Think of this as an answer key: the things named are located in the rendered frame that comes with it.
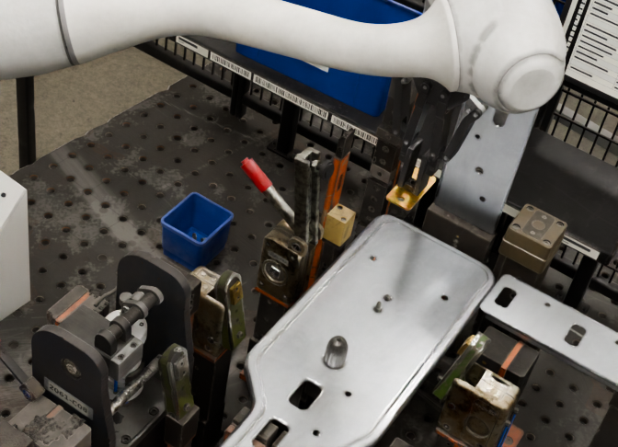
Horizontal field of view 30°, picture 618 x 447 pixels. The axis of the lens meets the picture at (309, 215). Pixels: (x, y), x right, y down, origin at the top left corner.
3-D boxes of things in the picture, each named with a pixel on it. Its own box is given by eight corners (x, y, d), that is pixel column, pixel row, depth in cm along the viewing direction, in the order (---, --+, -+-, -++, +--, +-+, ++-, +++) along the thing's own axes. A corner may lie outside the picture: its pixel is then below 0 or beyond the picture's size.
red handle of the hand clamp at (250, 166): (305, 246, 172) (239, 164, 170) (297, 251, 174) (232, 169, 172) (321, 231, 175) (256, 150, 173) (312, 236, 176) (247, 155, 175)
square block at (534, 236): (493, 390, 205) (551, 249, 180) (453, 368, 207) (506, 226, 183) (511, 362, 210) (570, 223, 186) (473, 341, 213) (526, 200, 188)
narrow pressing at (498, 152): (492, 237, 189) (552, 72, 166) (431, 205, 193) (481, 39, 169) (494, 235, 190) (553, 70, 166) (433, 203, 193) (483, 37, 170)
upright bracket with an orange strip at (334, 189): (299, 351, 205) (346, 138, 171) (292, 348, 205) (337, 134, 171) (308, 341, 207) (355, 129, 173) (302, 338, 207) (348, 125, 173)
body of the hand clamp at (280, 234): (271, 397, 197) (299, 256, 173) (238, 377, 199) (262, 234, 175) (290, 376, 201) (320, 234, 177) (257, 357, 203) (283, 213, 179)
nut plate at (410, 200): (408, 212, 154) (410, 205, 153) (384, 199, 155) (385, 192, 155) (437, 179, 160) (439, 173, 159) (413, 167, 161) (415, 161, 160)
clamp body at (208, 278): (201, 473, 184) (223, 321, 159) (145, 436, 188) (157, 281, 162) (234, 435, 190) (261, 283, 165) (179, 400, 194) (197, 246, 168)
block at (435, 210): (449, 358, 209) (490, 242, 188) (392, 325, 213) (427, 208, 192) (456, 348, 211) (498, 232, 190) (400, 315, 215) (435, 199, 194)
